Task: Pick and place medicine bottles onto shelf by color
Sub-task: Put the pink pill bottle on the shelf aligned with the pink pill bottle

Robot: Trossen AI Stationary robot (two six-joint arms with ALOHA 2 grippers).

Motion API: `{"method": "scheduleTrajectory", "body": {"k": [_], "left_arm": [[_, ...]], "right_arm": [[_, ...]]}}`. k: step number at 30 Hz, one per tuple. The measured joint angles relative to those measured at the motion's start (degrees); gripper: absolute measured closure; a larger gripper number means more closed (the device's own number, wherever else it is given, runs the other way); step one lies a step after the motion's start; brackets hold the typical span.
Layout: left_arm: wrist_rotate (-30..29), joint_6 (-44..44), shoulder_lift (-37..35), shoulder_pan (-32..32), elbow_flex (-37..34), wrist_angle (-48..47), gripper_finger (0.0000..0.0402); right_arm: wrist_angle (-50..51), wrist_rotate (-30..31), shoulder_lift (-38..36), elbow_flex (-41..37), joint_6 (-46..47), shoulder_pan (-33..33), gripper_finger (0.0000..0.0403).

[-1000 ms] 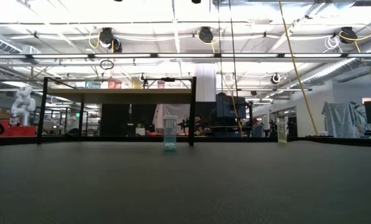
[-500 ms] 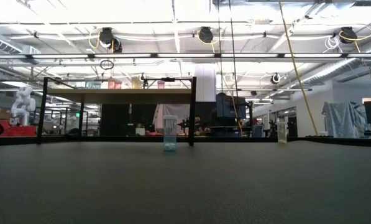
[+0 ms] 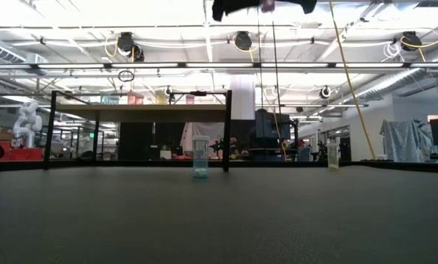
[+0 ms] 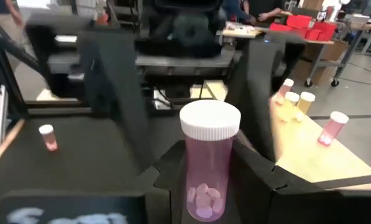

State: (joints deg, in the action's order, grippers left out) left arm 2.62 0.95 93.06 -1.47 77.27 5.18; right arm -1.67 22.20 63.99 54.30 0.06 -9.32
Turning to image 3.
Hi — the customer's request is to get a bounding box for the teal medicine bottle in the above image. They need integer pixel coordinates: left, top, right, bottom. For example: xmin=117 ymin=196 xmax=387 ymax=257
xmin=191 ymin=135 xmax=211 ymax=180

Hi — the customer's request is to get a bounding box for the yellow-green medicine bottle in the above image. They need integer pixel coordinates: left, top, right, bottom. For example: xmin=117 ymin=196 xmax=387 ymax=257
xmin=326 ymin=142 xmax=340 ymax=170

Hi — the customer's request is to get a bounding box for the wooden shelf with black legs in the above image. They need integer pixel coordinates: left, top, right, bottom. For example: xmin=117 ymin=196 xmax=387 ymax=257
xmin=43 ymin=89 xmax=233 ymax=173

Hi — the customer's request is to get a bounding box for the long ceiling light bar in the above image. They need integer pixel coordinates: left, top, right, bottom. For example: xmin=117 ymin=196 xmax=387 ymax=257
xmin=0 ymin=62 xmax=438 ymax=70

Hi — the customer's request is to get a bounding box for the grey cloth cover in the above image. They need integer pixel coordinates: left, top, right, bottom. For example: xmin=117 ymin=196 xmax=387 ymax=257
xmin=379 ymin=119 xmax=434 ymax=163

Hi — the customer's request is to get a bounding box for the yellow hanging cable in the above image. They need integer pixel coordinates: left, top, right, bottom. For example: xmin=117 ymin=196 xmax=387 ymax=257
xmin=327 ymin=0 xmax=377 ymax=161

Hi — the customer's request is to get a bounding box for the silver ventilation duct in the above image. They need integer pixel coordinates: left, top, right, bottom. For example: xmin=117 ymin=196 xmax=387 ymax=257
xmin=345 ymin=67 xmax=438 ymax=103

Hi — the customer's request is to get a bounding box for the black aluminium table frame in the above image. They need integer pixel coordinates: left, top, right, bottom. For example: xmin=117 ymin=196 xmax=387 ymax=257
xmin=0 ymin=159 xmax=438 ymax=174

